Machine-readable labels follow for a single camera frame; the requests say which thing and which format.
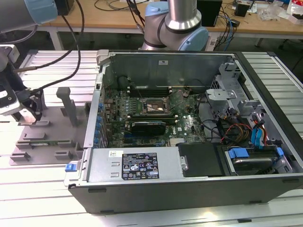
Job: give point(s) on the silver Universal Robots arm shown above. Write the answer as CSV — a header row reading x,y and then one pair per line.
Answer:
x,y
180,21

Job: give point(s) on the CPU socket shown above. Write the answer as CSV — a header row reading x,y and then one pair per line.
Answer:
x,y
151,102

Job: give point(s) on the grey parts rack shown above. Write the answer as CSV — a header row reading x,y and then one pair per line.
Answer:
x,y
54,134

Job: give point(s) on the wide black device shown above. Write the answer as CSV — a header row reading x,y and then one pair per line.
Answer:
x,y
66,7

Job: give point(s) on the grey case corner latch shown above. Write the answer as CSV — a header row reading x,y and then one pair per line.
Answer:
x,y
103,58

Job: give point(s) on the blue case latch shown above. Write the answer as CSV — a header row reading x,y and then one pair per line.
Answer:
x,y
71,167

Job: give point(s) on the wooden desk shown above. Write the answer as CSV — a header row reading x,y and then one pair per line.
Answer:
x,y
106,16

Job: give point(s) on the thin metal locking lever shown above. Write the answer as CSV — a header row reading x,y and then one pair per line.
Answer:
x,y
137,89
155,108

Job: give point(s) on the silver power supply unit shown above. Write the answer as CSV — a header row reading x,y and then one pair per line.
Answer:
x,y
106,165

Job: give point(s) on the black graphics card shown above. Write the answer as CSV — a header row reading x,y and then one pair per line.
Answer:
x,y
149,128

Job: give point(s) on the round coin cell battery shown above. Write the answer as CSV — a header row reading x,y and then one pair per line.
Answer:
x,y
186,93

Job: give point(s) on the green motherboard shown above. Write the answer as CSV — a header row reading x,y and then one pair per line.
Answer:
x,y
189,123

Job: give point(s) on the open black PC case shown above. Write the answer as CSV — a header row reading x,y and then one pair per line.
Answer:
x,y
165,196

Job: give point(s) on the black plastic shroud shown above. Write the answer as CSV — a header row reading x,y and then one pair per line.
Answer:
x,y
201,160

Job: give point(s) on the metal drive cage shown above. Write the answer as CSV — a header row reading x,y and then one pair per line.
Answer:
x,y
220,97

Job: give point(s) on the tall black box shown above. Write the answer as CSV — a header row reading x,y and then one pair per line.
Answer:
x,y
209,11

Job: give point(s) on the black adapter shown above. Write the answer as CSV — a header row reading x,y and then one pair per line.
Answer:
x,y
235,23

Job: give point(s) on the hard disk in blue carrier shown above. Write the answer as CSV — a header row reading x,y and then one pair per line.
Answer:
x,y
239,153

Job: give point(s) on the small black box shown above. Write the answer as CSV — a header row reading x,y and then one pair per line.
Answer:
x,y
241,9

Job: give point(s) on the clear plastic bags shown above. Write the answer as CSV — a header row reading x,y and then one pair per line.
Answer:
x,y
270,11

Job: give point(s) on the white and red bag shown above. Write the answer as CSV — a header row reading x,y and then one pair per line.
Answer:
x,y
296,9

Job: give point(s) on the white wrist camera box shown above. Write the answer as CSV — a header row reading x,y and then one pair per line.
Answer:
x,y
7,104

